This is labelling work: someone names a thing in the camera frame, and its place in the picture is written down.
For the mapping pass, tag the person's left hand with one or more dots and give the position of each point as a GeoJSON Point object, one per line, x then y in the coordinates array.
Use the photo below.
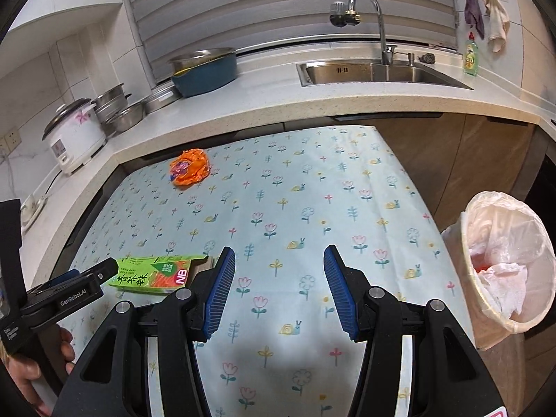
{"type": "Point", "coordinates": [26, 373]}

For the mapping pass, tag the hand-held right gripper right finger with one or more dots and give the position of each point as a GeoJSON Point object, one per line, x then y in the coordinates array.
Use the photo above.
{"type": "Point", "coordinates": [339, 291]}

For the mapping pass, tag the sink soap pump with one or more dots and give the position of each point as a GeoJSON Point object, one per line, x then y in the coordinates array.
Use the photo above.
{"type": "Point", "coordinates": [410, 58]}

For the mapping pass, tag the wooden base cabinet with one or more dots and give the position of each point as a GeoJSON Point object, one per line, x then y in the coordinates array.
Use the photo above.
{"type": "Point", "coordinates": [456, 160]}

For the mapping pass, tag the white rice cooker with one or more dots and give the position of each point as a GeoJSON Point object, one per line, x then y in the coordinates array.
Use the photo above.
{"type": "Point", "coordinates": [78, 139]}

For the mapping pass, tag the green dish soap bottle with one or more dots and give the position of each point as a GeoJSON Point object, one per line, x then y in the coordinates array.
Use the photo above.
{"type": "Point", "coordinates": [470, 58]}

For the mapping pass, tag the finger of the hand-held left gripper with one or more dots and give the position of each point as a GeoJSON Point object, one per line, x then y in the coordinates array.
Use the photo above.
{"type": "Point", "coordinates": [99, 272]}
{"type": "Point", "coordinates": [63, 279]}

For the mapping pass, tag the trash bin with white liner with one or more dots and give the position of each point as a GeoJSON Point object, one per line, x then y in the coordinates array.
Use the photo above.
{"type": "Point", "coordinates": [460, 269]}

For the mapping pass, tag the beige hanging rag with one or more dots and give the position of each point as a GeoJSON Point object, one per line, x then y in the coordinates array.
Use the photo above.
{"type": "Point", "coordinates": [497, 21]}

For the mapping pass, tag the blue plastic basin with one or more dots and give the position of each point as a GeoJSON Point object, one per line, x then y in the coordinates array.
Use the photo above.
{"type": "Point", "coordinates": [208, 80]}

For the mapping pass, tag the grey window blind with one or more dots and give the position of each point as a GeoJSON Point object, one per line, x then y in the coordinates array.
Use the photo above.
{"type": "Point", "coordinates": [282, 8]}

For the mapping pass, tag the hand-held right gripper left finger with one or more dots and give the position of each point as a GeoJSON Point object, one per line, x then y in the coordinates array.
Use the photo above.
{"type": "Point", "coordinates": [221, 286]}

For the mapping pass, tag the large steel bowl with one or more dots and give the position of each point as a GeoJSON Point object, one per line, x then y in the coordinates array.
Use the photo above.
{"type": "Point", "coordinates": [200, 57]}

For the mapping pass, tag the purple hanging rag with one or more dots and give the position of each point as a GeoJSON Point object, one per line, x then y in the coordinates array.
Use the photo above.
{"type": "Point", "coordinates": [474, 13]}

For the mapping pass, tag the wall socket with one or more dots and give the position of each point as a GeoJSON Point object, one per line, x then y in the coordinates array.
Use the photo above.
{"type": "Point", "coordinates": [9, 141]}

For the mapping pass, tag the floral tablecloth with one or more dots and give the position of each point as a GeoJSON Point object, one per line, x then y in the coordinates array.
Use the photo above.
{"type": "Point", "coordinates": [304, 182]}

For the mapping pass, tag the crumpled white tissue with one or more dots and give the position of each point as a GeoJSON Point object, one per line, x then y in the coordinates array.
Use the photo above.
{"type": "Point", "coordinates": [504, 286]}

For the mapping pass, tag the crumpled orange snack wrapper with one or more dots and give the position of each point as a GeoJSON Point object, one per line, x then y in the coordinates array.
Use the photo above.
{"type": "Point", "coordinates": [189, 167]}

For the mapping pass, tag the green snack box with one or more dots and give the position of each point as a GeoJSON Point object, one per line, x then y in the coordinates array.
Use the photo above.
{"type": "Point", "coordinates": [147, 276]}

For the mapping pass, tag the small steel bowl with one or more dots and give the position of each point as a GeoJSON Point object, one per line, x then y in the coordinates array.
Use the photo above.
{"type": "Point", "coordinates": [126, 119]}

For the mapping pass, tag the steel steamer pot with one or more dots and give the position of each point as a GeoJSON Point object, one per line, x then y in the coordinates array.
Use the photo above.
{"type": "Point", "coordinates": [110, 97]}

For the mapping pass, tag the steel wool scrubber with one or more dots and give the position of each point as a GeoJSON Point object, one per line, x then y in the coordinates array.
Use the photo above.
{"type": "Point", "coordinates": [426, 58]}

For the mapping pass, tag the chrome kitchen faucet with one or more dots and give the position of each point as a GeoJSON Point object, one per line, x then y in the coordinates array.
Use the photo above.
{"type": "Point", "coordinates": [382, 26]}

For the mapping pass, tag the stainless steel sink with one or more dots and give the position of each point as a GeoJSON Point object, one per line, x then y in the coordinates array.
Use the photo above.
{"type": "Point", "coordinates": [382, 74]}

